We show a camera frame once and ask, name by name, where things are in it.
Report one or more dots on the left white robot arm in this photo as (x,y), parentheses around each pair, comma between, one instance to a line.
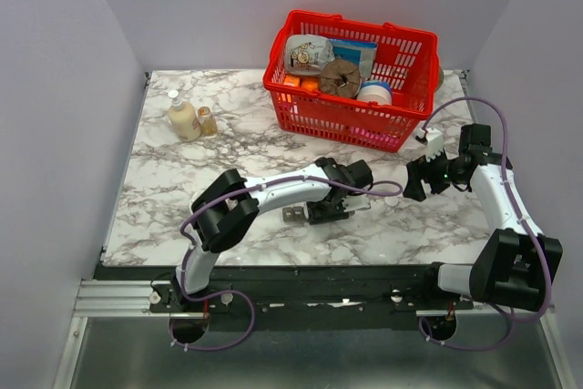
(222,214)

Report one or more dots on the orange fruit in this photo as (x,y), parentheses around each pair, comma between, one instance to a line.
(309,84)

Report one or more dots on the red plastic shopping basket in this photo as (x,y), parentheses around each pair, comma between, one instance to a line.
(406,59)

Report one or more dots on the grey weekly pill organizer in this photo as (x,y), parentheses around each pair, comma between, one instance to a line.
(294,214)

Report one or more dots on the white bottle cap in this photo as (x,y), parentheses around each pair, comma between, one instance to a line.
(391,201)

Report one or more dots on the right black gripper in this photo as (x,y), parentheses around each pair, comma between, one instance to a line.
(418,169)

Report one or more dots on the blue packet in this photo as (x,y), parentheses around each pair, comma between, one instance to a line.
(360,53)

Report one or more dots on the yellow liquid bottle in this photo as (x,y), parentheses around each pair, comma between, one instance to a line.
(183,118)

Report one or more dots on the orange small box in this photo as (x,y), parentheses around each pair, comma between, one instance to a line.
(292,81)

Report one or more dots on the white blue tub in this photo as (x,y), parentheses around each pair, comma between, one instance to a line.
(375,91)

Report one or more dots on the black table front rail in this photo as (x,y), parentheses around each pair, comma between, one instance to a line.
(298,298)

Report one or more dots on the silver snack pouch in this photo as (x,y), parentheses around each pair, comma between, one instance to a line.
(307,55)

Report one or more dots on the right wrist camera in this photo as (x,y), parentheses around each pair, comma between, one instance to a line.
(433,140)

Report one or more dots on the brown round paper package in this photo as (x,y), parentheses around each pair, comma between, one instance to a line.
(340,78)

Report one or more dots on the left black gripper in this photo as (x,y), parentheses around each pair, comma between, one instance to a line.
(317,217)

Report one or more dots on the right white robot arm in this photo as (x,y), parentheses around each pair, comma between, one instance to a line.
(518,263)

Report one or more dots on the small amber bottle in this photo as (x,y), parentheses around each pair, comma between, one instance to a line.
(207,121)

